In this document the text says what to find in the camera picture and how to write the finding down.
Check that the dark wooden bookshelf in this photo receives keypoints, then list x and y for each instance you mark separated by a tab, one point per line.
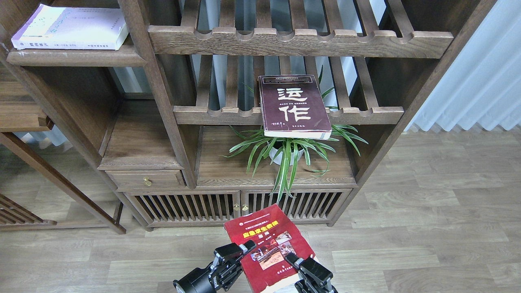
189	70

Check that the white curtain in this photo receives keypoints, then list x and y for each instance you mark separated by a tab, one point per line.
483	85

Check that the white plant pot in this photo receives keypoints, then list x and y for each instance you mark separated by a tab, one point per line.
276	153

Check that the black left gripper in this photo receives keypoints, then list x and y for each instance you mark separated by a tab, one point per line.
221	273

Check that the dark maroon book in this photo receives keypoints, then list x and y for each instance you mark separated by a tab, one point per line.
292	107

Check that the green spider plant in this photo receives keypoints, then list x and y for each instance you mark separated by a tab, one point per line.
260	146

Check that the small wooden drawer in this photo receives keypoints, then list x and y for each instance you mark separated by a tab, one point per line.
150	180

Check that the right slatted cabinet door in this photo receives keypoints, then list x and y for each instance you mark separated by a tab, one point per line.
302	206

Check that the white lavender book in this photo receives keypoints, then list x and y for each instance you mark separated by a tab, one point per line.
72	28

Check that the slatted cabinet door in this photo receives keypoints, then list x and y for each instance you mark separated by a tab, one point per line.
302	206
183	209

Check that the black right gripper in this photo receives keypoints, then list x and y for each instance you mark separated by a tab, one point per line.
315	278

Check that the left slatted cabinet door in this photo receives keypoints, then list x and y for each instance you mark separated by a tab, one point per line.
183	209

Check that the red cover book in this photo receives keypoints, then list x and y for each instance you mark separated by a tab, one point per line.
275	237

